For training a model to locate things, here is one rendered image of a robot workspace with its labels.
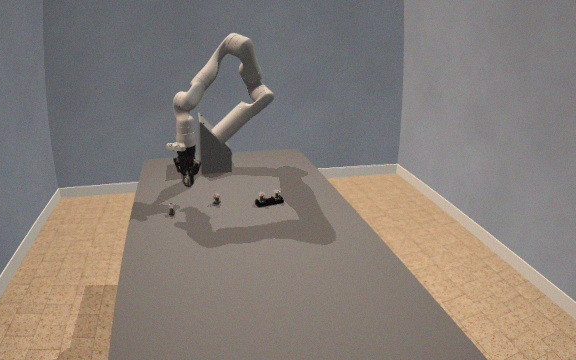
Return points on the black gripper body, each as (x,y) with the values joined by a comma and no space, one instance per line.
(189,154)

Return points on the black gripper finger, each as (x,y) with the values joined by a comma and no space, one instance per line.
(194,169)
(182,169)

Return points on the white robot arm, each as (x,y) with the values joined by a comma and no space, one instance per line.
(241,47)

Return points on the black rack with three pockets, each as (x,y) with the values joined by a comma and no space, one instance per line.
(269,201)

